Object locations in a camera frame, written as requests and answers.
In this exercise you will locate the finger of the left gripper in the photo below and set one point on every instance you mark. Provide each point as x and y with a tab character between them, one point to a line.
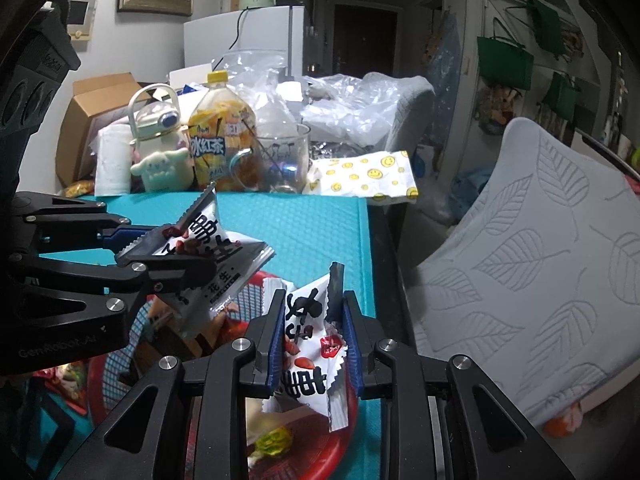
100	284
43	223

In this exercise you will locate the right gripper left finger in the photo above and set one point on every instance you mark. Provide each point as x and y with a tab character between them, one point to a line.
146	435

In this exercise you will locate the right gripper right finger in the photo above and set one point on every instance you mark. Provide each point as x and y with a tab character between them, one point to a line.
441	419

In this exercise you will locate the green lollipop yellow stick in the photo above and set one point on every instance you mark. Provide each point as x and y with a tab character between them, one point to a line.
274	443

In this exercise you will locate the seaweed roll snack packet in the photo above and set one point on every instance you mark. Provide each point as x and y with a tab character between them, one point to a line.
160	336

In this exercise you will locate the white peanut snack packet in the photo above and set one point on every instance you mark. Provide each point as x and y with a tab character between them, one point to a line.
224	261

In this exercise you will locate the red orange snack packet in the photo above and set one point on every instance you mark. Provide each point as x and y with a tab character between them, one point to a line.
69	381

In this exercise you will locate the yellow snack packet near box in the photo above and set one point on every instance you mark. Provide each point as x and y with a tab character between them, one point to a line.
79	189

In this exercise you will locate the brown cardboard box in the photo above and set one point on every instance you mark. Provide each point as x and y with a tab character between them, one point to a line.
96	102

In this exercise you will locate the white tissue pack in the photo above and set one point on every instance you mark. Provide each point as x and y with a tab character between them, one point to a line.
113	160

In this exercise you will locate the red plastic mesh basket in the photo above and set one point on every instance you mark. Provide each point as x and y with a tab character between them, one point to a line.
316	451

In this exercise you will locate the pale green cartoon water bottle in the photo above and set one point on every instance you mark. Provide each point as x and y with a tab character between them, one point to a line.
162	157

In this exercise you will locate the grey leaf pattern cushion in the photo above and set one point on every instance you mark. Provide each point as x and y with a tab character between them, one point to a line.
539	283

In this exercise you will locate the iced tea bottle yellow cap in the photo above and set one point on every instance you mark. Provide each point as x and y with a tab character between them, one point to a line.
221	126

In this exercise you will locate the teal bubble mailer mat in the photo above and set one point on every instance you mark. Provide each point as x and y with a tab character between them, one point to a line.
306	232

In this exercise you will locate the white mini fridge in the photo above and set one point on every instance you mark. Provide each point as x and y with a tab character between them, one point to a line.
277	28

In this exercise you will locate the clear glass mug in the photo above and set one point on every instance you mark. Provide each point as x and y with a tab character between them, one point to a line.
277	160

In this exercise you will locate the smiley face yellow paper pad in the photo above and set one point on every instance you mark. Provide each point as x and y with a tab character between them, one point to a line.
382	178

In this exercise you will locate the clear plastic bags pile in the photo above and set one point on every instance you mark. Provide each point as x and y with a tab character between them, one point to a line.
372	113

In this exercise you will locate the green tote bag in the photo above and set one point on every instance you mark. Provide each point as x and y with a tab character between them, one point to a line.
546	27
503	60

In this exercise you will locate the wall intercom panel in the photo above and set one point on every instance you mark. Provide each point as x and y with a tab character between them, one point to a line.
80	19

